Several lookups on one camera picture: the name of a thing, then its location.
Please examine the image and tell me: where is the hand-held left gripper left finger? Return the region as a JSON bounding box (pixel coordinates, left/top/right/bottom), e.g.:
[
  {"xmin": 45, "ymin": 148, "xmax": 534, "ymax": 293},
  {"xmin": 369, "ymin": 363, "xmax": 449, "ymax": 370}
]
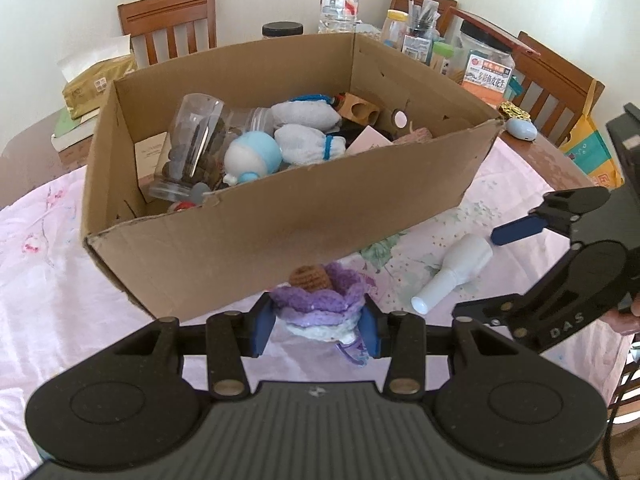
[{"xmin": 111, "ymin": 292, "xmax": 276, "ymax": 397}]

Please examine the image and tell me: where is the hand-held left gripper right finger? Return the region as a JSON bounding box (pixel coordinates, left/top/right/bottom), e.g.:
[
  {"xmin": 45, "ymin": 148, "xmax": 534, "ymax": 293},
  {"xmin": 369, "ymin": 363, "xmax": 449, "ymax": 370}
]
[{"xmin": 357, "ymin": 295, "xmax": 538, "ymax": 395}]

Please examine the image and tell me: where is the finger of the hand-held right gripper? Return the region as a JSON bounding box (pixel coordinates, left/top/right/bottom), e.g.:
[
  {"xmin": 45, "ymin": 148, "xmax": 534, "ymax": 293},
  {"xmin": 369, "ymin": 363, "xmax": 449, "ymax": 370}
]
[
  {"xmin": 451, "ymin": 294, "xmax": 534, "ymax": 330},
  {"xmin": 491, "ymin": 187, "xmax": 611, "ymax": 247}
]

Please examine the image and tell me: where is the white plastic spray bottle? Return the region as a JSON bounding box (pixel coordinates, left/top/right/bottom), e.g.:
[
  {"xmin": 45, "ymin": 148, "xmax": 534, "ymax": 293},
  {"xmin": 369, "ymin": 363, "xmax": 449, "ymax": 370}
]
[{"xmin": 411, "ymin": 233, "xmax": 494, "ymax": 316}]

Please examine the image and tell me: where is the purple crochet flower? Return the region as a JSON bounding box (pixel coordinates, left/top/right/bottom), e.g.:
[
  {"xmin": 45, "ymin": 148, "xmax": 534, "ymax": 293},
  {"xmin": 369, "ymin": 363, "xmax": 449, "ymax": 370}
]
[{"xmin": 270, "ymin": 262, "xmax": 373, "ymax": 345}]

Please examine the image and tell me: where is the brown cardboard box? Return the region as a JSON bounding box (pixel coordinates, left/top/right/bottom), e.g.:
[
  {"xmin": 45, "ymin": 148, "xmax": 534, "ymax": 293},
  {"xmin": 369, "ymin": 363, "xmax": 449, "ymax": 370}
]
[{"xmin": 81, "ymin": 32, "xmax": 506, "ymax": 323}]

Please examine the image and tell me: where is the blue white round doll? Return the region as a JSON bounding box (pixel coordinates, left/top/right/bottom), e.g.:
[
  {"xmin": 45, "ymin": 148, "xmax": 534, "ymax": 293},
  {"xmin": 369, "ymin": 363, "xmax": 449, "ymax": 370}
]
[{"xmin": 223, "ymin": 130, "xmax": 284, "ymax": 187}]

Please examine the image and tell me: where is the clear plastic cup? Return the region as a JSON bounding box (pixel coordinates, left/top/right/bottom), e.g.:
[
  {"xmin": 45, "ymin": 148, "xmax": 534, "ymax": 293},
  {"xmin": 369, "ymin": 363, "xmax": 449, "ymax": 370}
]
[{"xmin": 148, "ymin": 93, "xmax": 227, "ymax": 202}]

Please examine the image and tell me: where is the beige carton package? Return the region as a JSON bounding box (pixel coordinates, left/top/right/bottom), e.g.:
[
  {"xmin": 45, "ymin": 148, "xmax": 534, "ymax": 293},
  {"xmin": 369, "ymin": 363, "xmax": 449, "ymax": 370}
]
[{"xmin": 133, "ymin": 131, "xmax": 172, "ymax": 202}]

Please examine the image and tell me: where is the person's right hand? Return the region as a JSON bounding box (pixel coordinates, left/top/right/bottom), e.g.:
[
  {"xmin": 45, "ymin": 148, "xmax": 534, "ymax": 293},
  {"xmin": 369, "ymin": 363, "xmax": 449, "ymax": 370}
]
[{"xmin": 605, "ymin": 297, "xmax": 640, "ymax": 336}]

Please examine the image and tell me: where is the clear purple plastic charm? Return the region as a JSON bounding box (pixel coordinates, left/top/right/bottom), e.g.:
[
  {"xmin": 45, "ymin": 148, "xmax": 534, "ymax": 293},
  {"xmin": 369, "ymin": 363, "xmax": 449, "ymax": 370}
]
[{"xmin": 335, "ymin": 332, "xmax": 372, "ymax": 367}]

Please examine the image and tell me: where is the light blue oval device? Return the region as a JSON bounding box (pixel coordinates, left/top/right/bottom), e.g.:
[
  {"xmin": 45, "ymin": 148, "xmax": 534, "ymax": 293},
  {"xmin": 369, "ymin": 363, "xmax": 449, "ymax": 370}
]
[{"xmin": 505, "ymin": 117, "xmax": 539, "ymax": 142}]

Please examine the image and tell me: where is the yellow green shopping bag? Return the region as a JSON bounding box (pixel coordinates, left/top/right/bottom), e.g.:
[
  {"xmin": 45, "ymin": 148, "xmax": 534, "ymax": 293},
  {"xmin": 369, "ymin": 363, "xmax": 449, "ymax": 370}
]
[{"xmin": 559, "ymin": 77, "xmax": 627, "ymax": 189}]

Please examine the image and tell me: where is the gold lattice trinket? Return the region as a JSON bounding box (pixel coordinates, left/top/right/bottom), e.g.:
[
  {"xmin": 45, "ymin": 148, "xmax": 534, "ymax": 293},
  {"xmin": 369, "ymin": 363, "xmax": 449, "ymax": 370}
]
[{"xmin": 497, "ymin": 101, "xmax": 532, "ymax": 121}]

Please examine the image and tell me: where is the pink knitted item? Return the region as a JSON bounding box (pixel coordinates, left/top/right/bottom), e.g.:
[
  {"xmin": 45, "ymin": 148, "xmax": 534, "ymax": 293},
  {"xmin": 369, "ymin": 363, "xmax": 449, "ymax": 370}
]
[{"xmin": 395, "ymin": 127, "xmax": 434, "ymax": 147}]

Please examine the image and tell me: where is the small red white trinket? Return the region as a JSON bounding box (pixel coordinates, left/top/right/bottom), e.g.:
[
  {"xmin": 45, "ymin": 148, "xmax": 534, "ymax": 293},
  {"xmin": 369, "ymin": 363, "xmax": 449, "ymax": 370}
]
[{"xmin": 169, "ymin": 183, "xmax": 212, "ymax": 214}]

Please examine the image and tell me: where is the clear jar with orange label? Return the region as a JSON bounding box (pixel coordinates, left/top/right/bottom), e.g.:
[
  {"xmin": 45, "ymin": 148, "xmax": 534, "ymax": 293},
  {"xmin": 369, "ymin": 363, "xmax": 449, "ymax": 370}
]
[{"xmin": 459, "ymin": 20, "xmax": 517, "ymax": 107}]

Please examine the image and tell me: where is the pink paper card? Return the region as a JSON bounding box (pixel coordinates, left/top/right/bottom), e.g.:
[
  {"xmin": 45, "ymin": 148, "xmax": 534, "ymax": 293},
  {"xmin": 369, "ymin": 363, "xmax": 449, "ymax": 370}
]
[{"xmin": 345, "ymin": 125, "xmax": 397, "ymax": 156}]

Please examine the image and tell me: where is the green-capped small container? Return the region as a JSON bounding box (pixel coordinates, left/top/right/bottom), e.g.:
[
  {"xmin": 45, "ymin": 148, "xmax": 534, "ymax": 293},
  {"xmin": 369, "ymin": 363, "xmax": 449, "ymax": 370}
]
[{"xmin": 431, "ymin": 42, "xmax": 457, "ymax": 75}]

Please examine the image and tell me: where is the wooden block with holes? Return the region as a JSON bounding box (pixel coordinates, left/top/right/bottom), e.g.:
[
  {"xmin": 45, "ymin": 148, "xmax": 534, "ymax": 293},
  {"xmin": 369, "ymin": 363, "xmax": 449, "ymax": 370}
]
[{"xmin": 340, "ymin": 92, "xmax": 384, "ymax": 127}]

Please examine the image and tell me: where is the red-framed black board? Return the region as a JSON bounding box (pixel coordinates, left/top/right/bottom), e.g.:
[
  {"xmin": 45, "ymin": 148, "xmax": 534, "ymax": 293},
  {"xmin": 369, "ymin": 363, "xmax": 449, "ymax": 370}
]
[{"xmin": 447, "ymin": 6, "xmax": 542, "ymax": 57}]

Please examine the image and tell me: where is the pink floral tablecloth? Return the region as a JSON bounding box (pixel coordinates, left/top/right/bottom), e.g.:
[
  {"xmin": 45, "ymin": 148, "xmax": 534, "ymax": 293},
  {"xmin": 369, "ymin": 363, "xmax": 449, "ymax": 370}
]
[{"xmin": 0, "ymin": 130, "xmax": 636, "ymax": 461}]

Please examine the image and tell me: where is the clear pen holder with stationery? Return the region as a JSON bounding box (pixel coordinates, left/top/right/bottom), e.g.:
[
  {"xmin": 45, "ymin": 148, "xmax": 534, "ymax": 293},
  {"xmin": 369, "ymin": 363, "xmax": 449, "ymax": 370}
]
[{"xmin": 402, "ymin": 0, "xmax": 442, "ymax": 58}]

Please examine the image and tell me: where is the yellow-lidded clear jar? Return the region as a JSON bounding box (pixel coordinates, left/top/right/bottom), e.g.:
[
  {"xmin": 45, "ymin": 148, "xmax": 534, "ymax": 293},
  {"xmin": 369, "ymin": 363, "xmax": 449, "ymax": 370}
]
[{"xmin": 381, "ymin": 9, "xmax": 411, "ymax": 51}]

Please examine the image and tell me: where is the golden tissue pack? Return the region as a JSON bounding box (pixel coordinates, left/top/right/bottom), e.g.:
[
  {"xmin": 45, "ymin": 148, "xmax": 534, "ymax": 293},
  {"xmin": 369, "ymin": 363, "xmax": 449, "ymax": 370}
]
[{"xmin": 56, "ymin": 35, "xmax": 139, "ymax": 120}]

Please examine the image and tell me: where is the black-lidded glass jar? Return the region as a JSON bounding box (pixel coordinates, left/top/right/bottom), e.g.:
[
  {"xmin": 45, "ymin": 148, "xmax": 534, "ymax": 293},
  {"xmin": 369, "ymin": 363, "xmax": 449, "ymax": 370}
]
[{"xmin": 261, "ymin": 21, "xmax": 305, "ymax": 41}]

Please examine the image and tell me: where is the black cable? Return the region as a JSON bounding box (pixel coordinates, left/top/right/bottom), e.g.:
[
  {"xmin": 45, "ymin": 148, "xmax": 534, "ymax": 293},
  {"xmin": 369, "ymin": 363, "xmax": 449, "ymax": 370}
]
[{"xmin": 601, "ymin": 392, "xmax": 623, "ymax": 480}]

